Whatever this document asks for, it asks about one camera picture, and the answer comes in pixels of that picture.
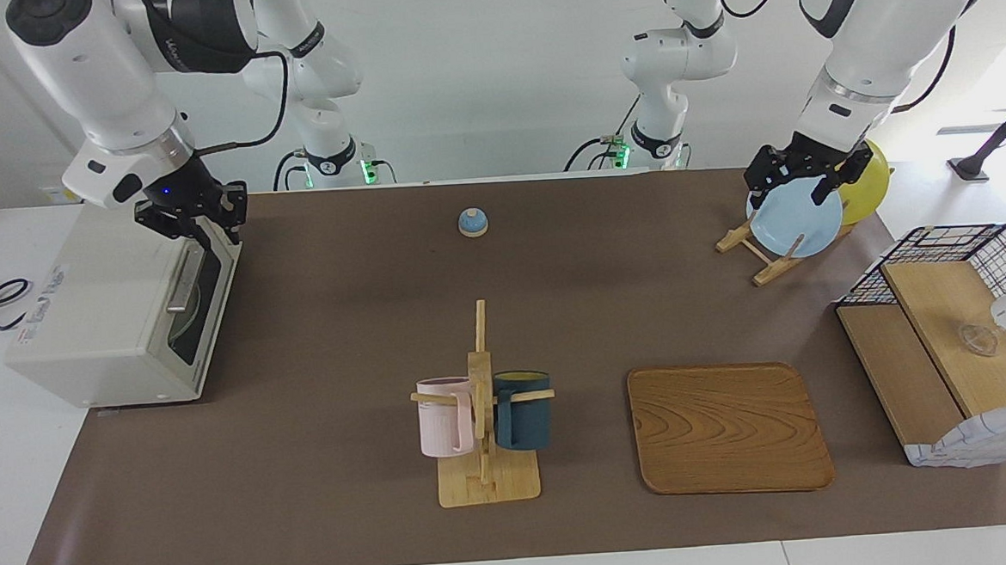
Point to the blue call bell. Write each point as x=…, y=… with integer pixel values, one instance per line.
x=472, y=223

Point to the light blue plate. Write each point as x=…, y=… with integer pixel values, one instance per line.
x=797, y=220

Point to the pink mug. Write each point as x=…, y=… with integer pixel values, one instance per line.
x=440, y=419

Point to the small clear glass bowl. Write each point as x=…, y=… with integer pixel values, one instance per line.
x=978, y=339

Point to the dark teal mug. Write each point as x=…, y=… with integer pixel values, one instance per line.
x=525, y=415

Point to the wooden mug rack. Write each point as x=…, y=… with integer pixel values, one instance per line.
x=486, y=481

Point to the beige toaster oven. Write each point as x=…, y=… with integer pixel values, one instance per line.
x=91, y=313

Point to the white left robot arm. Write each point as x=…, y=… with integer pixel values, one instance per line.
x=885, y=13

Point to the wooden serving tray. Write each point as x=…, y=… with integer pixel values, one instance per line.
x=726, y=430

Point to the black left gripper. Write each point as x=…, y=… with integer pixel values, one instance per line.
x=798, y=159

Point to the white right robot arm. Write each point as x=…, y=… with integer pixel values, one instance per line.
x=95, y=63

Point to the brown table mat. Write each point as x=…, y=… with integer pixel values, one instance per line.
x=342, y=325

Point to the black stand with pole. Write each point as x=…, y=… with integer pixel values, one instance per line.
x=970, y=167

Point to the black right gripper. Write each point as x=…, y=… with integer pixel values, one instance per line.
x=180, y=200

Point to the wooden plate rack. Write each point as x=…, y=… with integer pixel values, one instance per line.
x=769, y=270

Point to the yellow plate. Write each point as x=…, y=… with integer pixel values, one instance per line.
x=868, y=181

